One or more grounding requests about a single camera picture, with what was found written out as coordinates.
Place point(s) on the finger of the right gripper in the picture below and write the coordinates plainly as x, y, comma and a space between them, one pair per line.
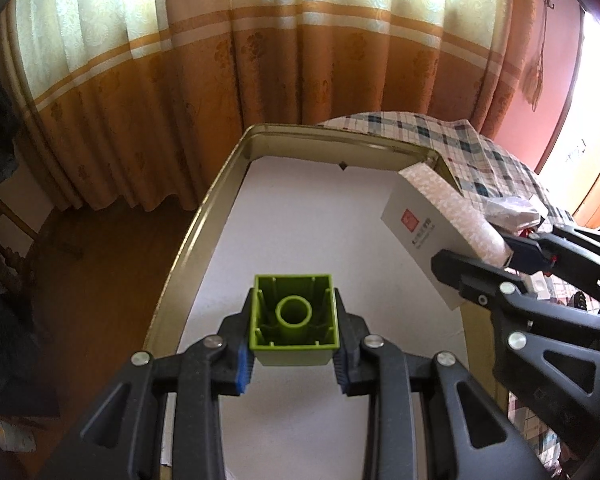
471, 278
526, 255

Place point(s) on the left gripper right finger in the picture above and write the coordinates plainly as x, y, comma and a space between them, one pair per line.
354, 376

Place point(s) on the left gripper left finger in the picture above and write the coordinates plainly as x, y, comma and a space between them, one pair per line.
233, 369

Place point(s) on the green soccer toy brick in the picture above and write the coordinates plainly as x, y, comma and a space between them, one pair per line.
294, 324

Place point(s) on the white card box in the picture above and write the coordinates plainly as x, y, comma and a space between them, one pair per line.
426, 215

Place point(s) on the plaid tablecloth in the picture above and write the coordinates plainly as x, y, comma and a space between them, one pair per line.
482, 170

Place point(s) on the orange cream curtain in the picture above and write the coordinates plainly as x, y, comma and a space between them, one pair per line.
145, 99

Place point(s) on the hanging wall tassel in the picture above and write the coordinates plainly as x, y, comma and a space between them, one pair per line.
534, 79

